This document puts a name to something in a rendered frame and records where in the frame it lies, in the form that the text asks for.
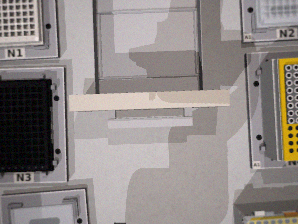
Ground white multi-well plate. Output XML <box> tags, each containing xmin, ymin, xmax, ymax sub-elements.
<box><xmin>0</xmin><ymin>0</ymin><xmax>45</xmax><ymax>48</ymax></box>

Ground black well plate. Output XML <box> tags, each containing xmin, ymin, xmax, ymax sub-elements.
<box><xmin>0</xmin><ymin>79</ymin><xmax>54</xmax><ymax>173</ymax></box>

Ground clear multi-well plate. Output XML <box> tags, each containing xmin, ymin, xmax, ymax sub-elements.
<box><xmin>254</xmin><ymin>0</ymin><xmax>298</xmax><ymax>28</ymax></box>

